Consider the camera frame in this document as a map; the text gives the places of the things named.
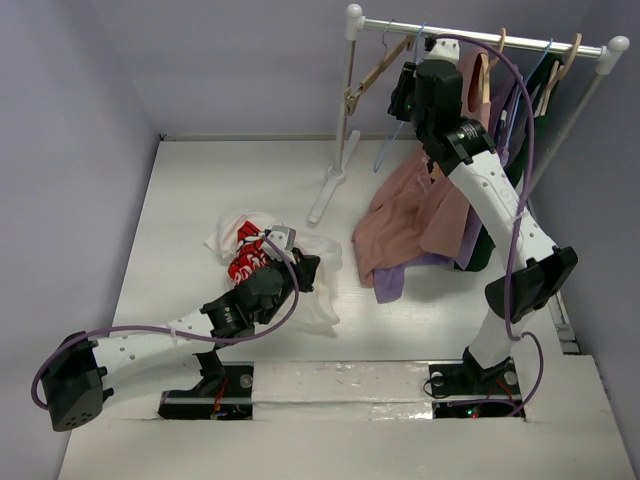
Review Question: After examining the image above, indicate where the light blue wire hanger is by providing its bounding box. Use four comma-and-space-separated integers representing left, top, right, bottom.
373, 22, 427, 173

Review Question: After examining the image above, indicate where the white red printed t-shirt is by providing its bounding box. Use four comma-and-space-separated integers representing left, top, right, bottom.
204, 209, 342, 337

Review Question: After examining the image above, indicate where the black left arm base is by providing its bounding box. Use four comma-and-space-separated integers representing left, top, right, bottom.
158, 351, 254, 421

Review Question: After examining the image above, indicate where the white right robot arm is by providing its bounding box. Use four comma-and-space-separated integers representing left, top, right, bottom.
388, 59, 578, 392

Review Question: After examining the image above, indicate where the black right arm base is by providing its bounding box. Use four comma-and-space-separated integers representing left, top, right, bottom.
422, 350, 526, 420

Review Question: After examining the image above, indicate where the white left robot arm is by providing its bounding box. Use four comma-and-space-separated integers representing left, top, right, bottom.
31, 249, 321, 432

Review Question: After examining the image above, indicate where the wooden hanger under pink shirt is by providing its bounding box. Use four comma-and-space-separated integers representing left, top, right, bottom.
478, 27, 507, 104

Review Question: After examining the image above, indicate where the wooden clip hanger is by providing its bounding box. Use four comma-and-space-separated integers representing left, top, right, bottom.
342, 35, 414, 117

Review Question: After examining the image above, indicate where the blue hanger under lilac shirt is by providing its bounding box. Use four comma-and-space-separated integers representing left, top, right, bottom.
495, 38, 554, 148

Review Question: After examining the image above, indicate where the pink t-shirt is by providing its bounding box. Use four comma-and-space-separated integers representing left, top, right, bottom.
352, 47, 491, 288

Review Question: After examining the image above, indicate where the wooden hanger under green shirt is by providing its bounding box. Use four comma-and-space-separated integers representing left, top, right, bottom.
534, 32, 582, 117

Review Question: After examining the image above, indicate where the dark green t-shirt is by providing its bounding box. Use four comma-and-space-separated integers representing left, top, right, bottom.
453, 53, 563, 272

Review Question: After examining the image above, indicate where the white clothes rack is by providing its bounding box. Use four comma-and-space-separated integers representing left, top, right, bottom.
307, 4, 630, 227

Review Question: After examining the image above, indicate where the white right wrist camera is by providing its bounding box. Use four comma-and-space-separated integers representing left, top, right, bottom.
424, 38, 460, 65

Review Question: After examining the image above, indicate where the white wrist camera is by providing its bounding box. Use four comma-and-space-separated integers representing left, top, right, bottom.
424, 38, 460, 65
262, 225, 296, 261

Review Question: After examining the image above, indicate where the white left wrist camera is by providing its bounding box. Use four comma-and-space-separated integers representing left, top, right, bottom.
262, 225, 296, 261

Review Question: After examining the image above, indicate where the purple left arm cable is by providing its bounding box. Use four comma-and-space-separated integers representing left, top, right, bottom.
30, 237, 301, 411

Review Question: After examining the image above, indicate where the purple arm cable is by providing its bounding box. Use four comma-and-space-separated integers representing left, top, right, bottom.
30, 237, 301, 411
429, 32, 545, 419

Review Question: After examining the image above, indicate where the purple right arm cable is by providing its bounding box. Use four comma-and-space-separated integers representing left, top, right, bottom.
429, 32, 545, 419

